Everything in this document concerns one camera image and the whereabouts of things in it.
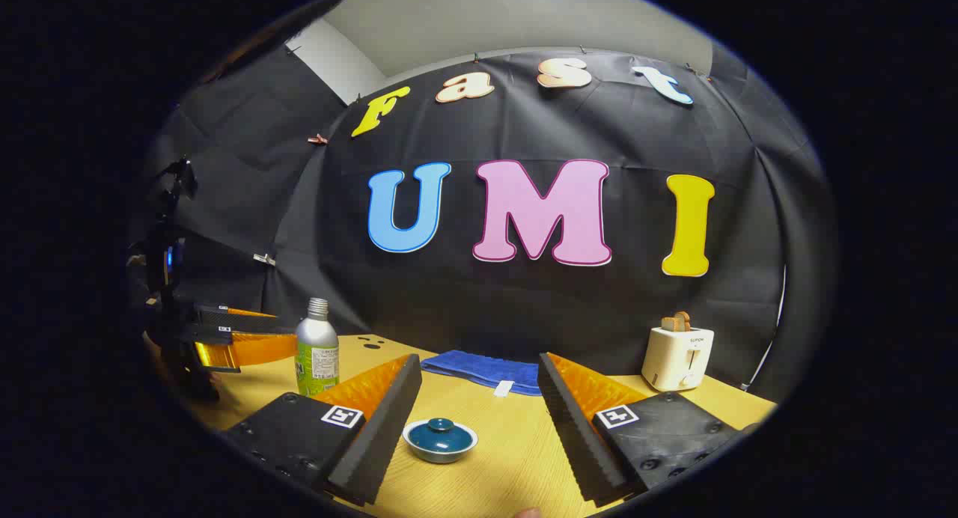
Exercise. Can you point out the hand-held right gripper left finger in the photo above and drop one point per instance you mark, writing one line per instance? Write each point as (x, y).
(382, 428)

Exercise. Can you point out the silver green water bottle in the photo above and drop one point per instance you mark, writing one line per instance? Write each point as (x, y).
(318, 353)

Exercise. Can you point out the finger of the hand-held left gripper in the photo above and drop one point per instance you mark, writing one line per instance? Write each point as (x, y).
(258, 349)
(239, 322)

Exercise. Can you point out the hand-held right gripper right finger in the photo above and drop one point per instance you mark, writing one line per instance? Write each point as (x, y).
(576, 428)

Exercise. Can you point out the black backdrop cloth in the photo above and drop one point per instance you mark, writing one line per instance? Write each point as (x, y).
(524, 308)

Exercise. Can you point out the silver clip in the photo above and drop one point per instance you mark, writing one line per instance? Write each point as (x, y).
(263, 259)

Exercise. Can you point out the white toaster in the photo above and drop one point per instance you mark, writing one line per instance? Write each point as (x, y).
(677, 361)

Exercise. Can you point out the teal teacup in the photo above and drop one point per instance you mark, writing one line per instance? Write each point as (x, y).
(440, 459)

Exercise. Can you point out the blue towel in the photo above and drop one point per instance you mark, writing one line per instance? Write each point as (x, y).
(479, 368)

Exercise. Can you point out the white pole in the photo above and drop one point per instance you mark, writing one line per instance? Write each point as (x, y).
(768, 353)

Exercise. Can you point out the teal teacup lid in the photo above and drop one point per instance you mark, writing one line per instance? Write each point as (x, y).
(440, 432)

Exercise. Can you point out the toast slice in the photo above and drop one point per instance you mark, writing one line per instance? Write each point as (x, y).
(668, 325)
(684, 322)

